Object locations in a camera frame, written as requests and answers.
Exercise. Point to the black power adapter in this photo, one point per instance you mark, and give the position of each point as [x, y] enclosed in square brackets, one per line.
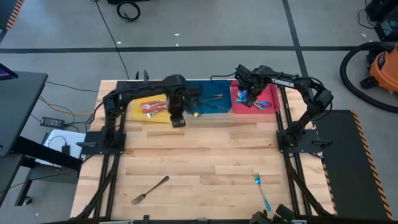
[53, 122]

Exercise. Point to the yellow plastic bin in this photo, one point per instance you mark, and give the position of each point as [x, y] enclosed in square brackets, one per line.
[138, 116]

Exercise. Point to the black hazard-striped panel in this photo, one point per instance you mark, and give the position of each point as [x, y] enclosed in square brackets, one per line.
[7, 12]

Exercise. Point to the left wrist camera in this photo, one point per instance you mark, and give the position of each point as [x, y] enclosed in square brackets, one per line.
[191, 99]

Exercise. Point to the black aluminium table frame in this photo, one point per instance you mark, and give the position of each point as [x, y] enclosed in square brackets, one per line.
[282, 121]

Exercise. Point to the red plastic bin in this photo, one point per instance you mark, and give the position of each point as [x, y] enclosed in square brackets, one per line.
[273, 93]

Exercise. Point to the black platform hazard-striped edge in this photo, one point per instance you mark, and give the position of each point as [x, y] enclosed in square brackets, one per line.
[348, 180]

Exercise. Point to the orange shop vacuum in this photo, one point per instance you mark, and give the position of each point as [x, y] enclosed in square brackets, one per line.
[385, 71]

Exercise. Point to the white flat box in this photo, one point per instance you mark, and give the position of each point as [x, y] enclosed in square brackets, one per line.
[59, 138]

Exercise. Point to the laptop screen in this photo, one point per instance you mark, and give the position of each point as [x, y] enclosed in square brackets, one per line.
[6, 74]

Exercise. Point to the black desk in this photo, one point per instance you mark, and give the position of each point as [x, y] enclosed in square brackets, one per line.
[18, 109]

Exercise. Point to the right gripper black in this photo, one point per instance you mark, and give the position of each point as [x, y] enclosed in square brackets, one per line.
[245, 84]

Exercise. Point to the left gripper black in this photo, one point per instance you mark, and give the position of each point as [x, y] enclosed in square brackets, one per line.
[177, 105]

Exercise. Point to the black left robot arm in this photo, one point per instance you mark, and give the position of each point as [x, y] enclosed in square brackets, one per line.
[140, 88]

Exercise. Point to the blue plastic bin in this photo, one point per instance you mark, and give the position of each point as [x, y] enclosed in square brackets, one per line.
[217, 88]

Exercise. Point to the orange vacuum cleaner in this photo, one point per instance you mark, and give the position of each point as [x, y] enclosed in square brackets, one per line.
[343, 71]

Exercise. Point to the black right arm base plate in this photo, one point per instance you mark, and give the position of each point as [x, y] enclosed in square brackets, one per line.
[303, 146]

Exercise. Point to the black bulky object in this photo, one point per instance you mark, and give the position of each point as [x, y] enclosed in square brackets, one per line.
[284, 213]

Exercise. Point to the black table clamp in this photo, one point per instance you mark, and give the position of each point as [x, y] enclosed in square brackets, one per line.
[136, 75]
[145, 219]

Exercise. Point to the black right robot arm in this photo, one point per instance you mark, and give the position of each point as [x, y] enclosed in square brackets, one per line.
[304, 84]

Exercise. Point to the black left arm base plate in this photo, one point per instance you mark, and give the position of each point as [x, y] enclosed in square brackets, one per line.
[93, 143]

